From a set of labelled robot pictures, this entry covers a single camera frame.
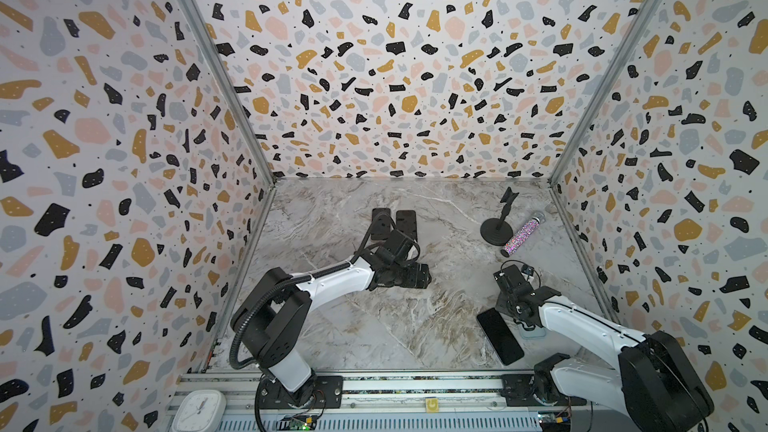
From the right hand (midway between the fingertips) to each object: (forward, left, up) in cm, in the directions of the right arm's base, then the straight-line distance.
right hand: (503, 297), depth 89 cm
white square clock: (-30, +76, +3) cm, 82 cm away
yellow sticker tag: (-27, +23, +1) cm, 36 cm away
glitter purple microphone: (+22, -11, +1) cm, 25 cm away
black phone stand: (+25, -4, -1) cm, 25 cm away
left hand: (+3, +24, +8) cm, 26 cm away
